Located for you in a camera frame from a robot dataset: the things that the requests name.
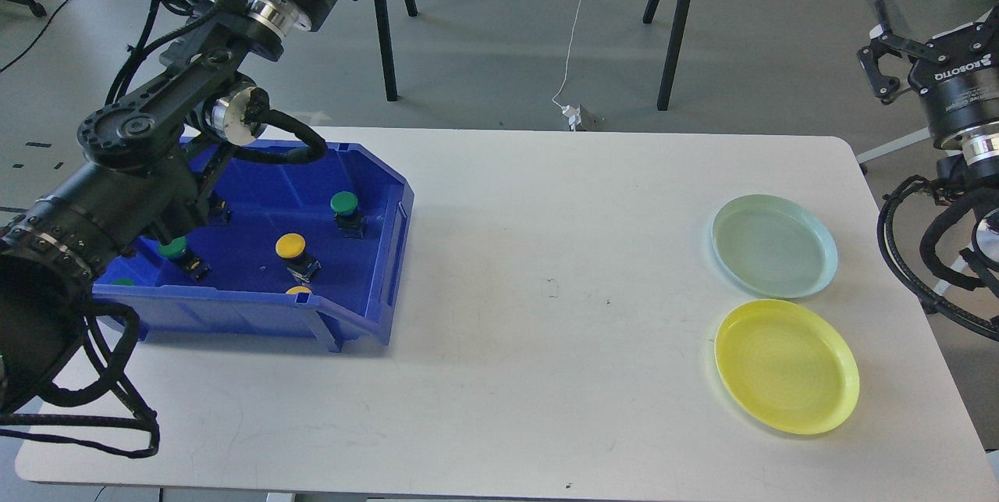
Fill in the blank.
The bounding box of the yellow plate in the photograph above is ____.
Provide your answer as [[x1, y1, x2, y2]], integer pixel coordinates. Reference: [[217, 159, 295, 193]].
[[713, 299, 860, 436]]

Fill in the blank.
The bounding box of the white cable with plug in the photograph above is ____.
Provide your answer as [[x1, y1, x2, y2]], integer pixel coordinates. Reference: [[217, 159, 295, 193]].
[[552, 0, 603, 132]]

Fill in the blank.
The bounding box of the left black tripod stand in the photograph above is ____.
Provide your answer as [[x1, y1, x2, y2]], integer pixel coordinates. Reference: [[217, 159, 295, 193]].
[[370, 0, 418, 102]]

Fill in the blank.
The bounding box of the yellow push button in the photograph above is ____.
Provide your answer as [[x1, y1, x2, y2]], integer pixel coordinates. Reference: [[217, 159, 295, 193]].
[[207, 195, 232, 226], [275, 233, 322, 284]]

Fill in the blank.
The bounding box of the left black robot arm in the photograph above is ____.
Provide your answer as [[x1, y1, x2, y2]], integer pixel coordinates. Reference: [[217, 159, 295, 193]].
[[1, 0, 338, 458]]

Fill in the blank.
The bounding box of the blue plastic bin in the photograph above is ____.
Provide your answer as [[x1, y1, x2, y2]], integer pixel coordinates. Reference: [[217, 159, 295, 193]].
[[94, 143, 414, 352]]

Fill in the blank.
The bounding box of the black tripod stand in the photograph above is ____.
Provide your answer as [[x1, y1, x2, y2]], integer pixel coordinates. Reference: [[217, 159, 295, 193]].
[[370, 0, 418, 102], [642, 0, 691, 112]]

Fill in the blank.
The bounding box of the green push button in bin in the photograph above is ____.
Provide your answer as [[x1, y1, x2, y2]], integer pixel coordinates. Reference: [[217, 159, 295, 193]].
[[329, 191, 365, 239]]

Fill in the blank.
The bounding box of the green push button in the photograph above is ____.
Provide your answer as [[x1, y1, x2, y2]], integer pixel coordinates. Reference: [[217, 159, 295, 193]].
[[156, 237, 212, 282], [329, 191, 365, 239]]

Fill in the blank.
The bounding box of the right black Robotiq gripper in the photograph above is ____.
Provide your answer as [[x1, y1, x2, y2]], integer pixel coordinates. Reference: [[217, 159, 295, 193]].
[[857, 0, 998, 152]]

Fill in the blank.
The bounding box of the light green plate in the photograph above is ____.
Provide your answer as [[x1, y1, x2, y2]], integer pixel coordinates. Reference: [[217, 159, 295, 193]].
[[709, 194, 839, 299]]

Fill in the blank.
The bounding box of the right black tripod stand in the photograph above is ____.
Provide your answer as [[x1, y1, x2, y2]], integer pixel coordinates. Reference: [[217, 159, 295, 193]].
[[642, 0, 691, 112]]

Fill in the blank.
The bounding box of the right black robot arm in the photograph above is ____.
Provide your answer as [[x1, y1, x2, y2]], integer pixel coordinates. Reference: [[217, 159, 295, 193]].
[[856, 0, 998, 340]]

